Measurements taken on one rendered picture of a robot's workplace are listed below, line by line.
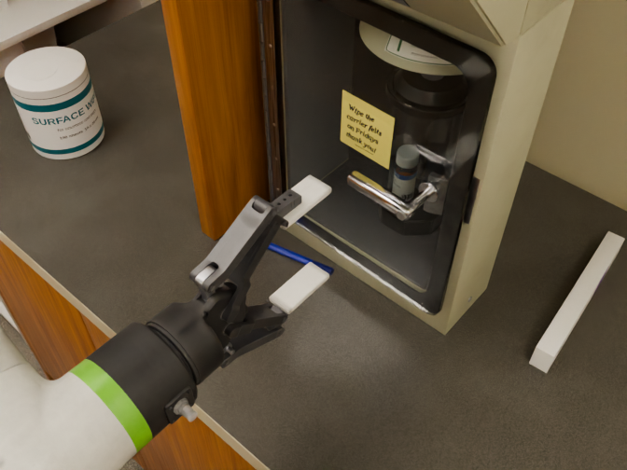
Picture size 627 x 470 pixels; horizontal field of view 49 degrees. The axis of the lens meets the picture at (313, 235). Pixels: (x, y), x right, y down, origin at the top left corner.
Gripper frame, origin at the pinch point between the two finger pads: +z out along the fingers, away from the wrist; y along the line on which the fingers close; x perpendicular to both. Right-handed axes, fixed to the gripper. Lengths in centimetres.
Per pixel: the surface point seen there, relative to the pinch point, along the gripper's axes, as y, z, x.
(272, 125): -3.9, 14.2, 19.7
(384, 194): 1.1, 9.1, -2.6
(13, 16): -27, 25, 113
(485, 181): 3.4, 15.8, -10.9
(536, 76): 13.6, 22.0, -11.0
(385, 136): 4.5, 13.6, 1.0
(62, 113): -16, 4, 59
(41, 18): -27, 28, 107
